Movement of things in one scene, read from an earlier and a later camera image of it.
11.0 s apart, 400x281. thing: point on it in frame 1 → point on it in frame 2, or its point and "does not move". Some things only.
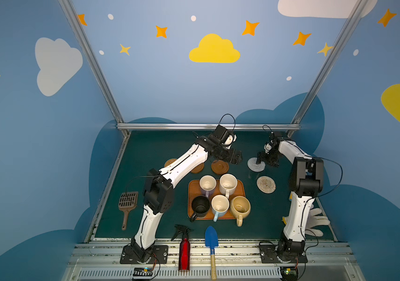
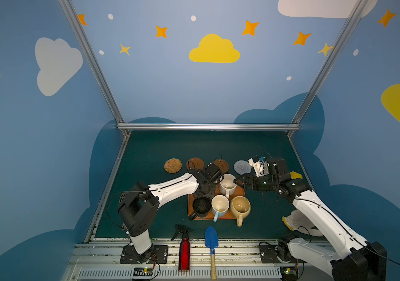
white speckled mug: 228,183 does not move
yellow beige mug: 240,207 does not move
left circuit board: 142,272 does not move
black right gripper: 266,156 → 249,181
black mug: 200,205 does not move
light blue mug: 220,204 does not move
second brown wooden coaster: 220,167 does not move
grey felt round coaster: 252,165 → 242,167
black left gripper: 231,154 → 208,189
